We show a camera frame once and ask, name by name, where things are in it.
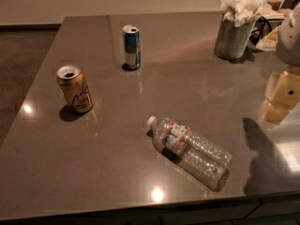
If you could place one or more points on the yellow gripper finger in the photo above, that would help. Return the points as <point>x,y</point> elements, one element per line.
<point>282,95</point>

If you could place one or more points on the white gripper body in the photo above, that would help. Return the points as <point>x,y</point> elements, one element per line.
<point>290,44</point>

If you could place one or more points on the clear plastic water bottle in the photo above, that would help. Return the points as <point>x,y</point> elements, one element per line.
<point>206,161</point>

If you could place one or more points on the crumpled white paper tissues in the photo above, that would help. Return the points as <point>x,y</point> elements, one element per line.
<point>240,12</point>

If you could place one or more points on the grey metal bin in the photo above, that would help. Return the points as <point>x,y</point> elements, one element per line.
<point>231,40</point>

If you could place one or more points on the blue silver energy drink can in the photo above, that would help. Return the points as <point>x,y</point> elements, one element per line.
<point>131,36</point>

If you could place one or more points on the orange LaCroix soda can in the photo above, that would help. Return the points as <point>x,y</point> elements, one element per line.
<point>74,87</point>

